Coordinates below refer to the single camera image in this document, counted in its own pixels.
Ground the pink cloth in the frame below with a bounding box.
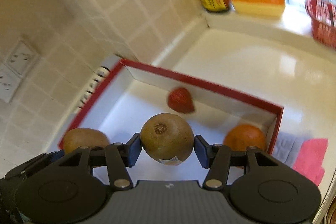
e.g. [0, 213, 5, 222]
[292, 138, 329, 187]

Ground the red plastic basket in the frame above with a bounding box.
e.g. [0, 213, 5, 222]
[305, 0, 336, 50]

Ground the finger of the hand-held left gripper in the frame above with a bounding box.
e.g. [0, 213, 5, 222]
[4, 149, 65, 180]

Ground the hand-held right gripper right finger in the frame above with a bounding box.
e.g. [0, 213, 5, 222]
[194, 135, 279, 190]

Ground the red cardboard box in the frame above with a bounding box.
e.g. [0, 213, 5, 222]
[58, 58, 285, 183]

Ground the white quilted cloth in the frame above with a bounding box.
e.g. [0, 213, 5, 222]
[272, 132, 305, 167]

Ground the red strawberry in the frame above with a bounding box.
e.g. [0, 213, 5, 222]
[168, 87, 195, 114]

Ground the orange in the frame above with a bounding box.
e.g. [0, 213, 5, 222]
[223, 124, 267, 159]

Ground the white wall socket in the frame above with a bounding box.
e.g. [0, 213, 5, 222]
[5, 40, 40, 75]
[0, 64, 25, 104]

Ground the brown kiwi with sticker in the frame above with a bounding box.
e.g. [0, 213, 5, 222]
[140, 113, 195, 166]

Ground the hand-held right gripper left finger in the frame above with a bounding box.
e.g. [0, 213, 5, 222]
[59, 133, 142, 191]

